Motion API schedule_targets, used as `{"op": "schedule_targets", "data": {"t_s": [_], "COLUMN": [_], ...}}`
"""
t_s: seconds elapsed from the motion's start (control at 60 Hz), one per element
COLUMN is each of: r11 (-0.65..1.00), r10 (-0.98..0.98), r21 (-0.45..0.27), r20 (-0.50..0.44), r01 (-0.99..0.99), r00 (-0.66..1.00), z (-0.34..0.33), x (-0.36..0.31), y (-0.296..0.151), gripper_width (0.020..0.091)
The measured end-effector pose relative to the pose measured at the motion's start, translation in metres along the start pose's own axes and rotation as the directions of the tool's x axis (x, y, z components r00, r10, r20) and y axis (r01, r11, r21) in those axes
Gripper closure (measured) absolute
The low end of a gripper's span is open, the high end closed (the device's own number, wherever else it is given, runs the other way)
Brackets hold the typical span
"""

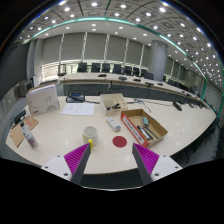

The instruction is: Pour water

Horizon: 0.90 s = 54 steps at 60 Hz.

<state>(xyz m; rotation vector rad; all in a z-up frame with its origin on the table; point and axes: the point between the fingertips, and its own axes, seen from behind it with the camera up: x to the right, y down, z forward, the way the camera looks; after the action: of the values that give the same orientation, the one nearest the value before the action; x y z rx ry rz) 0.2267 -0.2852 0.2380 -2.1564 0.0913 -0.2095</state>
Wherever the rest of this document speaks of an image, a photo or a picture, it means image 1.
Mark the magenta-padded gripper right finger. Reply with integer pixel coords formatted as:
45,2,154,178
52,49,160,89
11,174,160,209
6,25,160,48
131,142,184,186

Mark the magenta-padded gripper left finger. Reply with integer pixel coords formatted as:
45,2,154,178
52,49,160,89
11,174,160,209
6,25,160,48
41,142,92,186

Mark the clear bottle with black cap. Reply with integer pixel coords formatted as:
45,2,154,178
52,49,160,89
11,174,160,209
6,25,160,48
19,121,39,149

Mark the black marker pen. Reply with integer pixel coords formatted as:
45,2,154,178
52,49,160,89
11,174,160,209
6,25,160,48
143,125,158,140

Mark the white-barrelled marker pen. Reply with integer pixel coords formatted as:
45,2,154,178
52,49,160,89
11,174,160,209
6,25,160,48
136,125,152,141

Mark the flat round red coaster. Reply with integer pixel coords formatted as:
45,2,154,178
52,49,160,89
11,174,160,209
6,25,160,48
112,135,128,149

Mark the open brown box, red side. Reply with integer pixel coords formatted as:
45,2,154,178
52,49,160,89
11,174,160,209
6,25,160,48
120,108,169,148

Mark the white remote control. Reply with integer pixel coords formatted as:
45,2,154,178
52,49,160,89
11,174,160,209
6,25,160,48
106,116,122,132

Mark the white paper sheet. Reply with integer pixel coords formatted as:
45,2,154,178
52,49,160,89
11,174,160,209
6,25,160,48
60,102,96,117

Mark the black table microphone base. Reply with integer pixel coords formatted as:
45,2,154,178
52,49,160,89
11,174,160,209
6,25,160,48
172,101,183,112

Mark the black desk telephone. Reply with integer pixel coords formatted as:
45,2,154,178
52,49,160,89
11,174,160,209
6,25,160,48
65,92,86,104

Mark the brown paper envelope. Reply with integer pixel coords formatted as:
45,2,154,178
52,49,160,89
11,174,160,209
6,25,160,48
9,115,40,148

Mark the small open white box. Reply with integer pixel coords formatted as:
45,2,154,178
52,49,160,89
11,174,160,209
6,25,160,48
99,92,129,117

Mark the large white cardboard box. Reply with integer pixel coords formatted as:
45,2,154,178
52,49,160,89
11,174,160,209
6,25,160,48
25,83,61,117

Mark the long curved conference desk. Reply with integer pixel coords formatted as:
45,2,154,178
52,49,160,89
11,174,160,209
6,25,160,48
58,71,206,103

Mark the black power strip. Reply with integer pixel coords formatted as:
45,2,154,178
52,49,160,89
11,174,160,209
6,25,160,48
10,109,27,126

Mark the grey box monitor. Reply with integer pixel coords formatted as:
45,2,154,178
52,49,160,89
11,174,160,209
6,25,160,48
19,81,34,98

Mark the row of black office chairs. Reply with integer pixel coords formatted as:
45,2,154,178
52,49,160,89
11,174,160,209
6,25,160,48
76,62,201,94

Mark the group of round ceiling lights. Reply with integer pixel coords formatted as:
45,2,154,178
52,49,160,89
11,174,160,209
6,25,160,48
18,0,224,88

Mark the white mug with yellow handle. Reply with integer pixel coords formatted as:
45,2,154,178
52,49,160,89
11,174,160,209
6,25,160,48
82,125,100,151

